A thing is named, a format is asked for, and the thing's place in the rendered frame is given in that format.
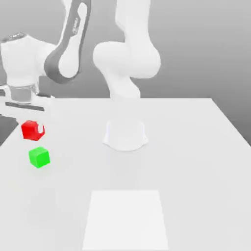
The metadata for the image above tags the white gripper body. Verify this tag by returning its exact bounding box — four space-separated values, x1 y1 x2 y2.
0 97 56 121

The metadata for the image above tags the small green cube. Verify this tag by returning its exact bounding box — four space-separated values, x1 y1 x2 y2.
28 146 51 169

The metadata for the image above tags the small red cube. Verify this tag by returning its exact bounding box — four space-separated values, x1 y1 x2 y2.
21 120 46 142

